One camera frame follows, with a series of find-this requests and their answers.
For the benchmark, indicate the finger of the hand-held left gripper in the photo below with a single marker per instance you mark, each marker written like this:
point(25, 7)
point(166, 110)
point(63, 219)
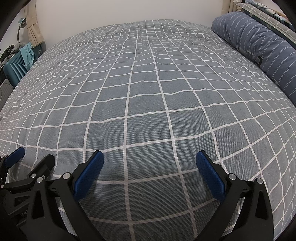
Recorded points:
point(15, 156)
point(45, 165)

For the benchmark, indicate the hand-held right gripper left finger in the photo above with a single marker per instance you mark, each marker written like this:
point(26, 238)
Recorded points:
point(89, 178)

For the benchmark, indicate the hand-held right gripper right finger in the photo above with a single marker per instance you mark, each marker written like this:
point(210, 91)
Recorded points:
point(211, 178)

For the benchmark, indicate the teal suitcase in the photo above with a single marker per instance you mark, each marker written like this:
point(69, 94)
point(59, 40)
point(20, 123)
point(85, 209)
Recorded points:
point(16, 67)

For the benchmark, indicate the teal cloth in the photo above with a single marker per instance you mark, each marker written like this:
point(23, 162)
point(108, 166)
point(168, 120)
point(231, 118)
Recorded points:
point(26, 55)

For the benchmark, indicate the grey checked bed sheet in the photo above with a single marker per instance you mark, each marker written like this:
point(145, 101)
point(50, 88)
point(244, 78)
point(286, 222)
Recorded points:
point(148, 92)

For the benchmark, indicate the black bag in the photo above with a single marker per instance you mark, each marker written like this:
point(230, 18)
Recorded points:
point(9, 49)

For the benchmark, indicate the beige curtain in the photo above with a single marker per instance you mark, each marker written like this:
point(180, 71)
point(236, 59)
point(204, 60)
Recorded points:
point(34, 27)
point(232, 5)

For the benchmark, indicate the blue desk lamp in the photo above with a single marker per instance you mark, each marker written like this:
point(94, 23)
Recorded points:
point(22, 22)

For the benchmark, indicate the blue striped pillow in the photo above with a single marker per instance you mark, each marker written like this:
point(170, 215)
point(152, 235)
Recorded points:
point(254, 37)

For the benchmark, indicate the folded plaid quilt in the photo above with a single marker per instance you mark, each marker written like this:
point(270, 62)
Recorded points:
point(261, 11)

